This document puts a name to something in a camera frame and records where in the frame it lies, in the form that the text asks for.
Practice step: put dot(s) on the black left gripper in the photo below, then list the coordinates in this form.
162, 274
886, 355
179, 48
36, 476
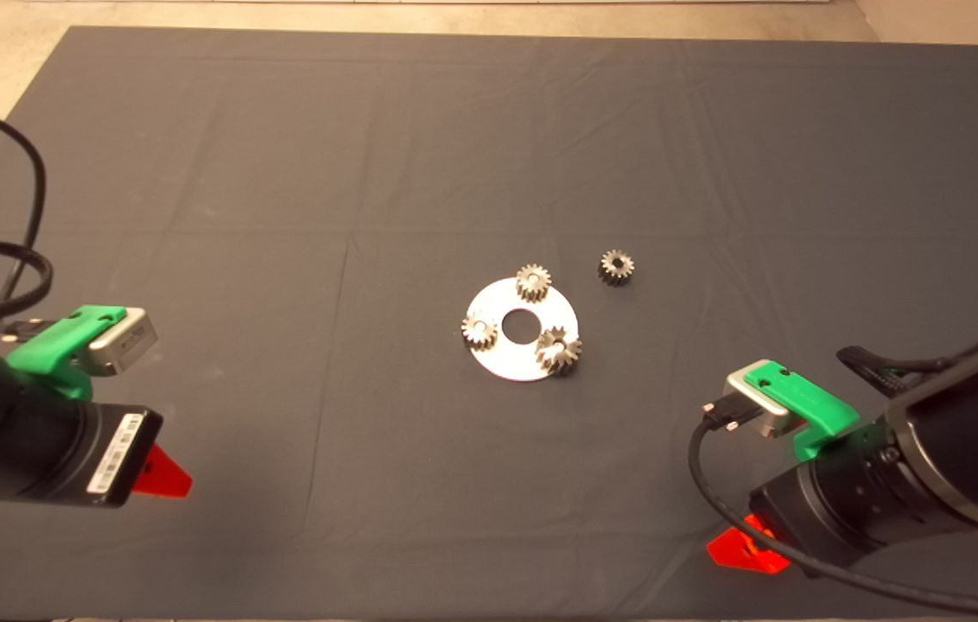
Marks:
40, 449

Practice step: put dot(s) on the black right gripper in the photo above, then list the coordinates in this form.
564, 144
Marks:
843, 510

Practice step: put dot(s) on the large steel bevel gear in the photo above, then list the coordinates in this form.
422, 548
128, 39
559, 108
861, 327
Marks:
560, 354

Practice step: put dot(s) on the small steel spur gear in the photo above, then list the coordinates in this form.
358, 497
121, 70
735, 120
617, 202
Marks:
606, 271
480, 333
532, 285

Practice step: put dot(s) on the round metal plate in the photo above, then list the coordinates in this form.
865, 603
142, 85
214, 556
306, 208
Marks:
502, 356

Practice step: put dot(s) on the dark grey table cloth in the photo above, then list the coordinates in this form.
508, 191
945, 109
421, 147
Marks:
368, 173

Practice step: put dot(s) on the silver left camera box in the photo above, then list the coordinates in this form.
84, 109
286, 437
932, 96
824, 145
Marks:
133, 341

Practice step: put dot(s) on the silver camera box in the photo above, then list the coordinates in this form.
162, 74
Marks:
133, 341
748, 393

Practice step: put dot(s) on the silver right camera box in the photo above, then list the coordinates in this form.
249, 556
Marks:
748, 393

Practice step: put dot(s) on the green right camera mount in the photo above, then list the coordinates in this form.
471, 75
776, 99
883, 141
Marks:
809, 402

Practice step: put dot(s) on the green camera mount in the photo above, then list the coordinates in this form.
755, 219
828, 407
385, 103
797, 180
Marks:
809, 402
66, 341

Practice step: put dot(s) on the green left camera mount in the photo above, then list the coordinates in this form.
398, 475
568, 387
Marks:
66, 341

